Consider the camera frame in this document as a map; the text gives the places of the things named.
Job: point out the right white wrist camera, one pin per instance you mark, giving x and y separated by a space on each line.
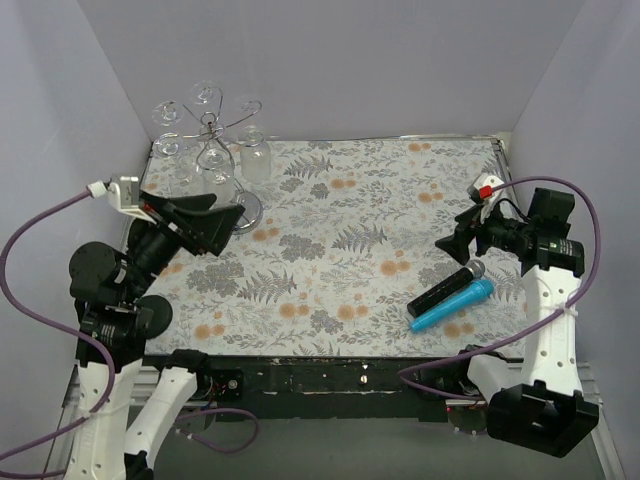
484 192

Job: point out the floral tablecloth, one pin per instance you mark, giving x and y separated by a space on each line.
346 241

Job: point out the black table front rail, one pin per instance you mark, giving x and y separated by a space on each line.
314 388

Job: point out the patterned tumbler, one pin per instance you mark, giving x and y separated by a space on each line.
255 155
217 175

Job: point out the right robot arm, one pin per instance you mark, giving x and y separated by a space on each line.
542 406

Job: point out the blue toy microphone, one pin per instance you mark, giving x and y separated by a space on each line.
477 292

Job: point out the black microphone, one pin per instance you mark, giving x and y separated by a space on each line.
459 280

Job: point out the chrome wine glass rack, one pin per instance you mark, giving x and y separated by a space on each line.
214 137

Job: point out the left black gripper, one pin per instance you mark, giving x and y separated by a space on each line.
178 231

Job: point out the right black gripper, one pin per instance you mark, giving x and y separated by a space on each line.
478 230

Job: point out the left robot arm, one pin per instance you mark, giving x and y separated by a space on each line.
117 316

